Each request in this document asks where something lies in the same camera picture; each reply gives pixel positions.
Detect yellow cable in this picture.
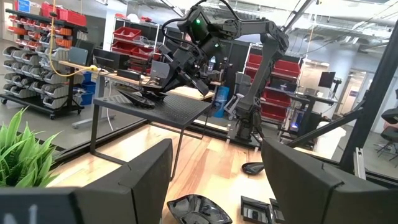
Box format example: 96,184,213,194
48,0,100,78

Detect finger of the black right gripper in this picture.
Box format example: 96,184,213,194
160,63,184,91
182,73,210,96

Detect rack with red bins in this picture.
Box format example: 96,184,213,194
244,52,302,124

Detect black monitor on stand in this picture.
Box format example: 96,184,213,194
317,71,343,94

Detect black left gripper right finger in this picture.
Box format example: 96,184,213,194
261,138,398,224

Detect black desk monitor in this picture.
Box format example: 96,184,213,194
92,47,130,72

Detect white box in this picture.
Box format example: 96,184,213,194
312,121,348,160

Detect rack with grey storage bins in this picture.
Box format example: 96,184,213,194
0,7,88,121

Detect wire shelf with red bins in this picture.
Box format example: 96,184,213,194
110,14,167,74

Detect blue crates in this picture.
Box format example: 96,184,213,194
80,71,97,106

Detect black office chair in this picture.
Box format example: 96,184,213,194
376,107,398,156

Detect black perforated metal shelf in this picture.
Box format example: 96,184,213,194
90,88,213,182

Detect grey laptop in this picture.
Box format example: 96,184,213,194
150,60,172,88

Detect wooden workshop desk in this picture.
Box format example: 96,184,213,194
58,60,216,130

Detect green plant in white pot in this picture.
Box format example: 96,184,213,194
0,107,63,188

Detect white office chair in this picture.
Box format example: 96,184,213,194
223,92,246,121

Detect blue sign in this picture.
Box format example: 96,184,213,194
17,0,32,14

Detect blue bin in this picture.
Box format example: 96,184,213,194
213,85,231,119

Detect black teardrop mini plate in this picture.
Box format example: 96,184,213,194
241,162,265,176
117,88,156,109

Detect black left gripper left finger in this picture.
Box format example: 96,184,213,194
0,138,174,224

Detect silver aluminium extrusion piece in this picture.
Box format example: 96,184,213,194
353,147,367,180

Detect black wavy round mini plate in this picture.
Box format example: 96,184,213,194
166,194,233,224

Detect black case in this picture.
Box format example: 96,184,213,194
116,68,142,82

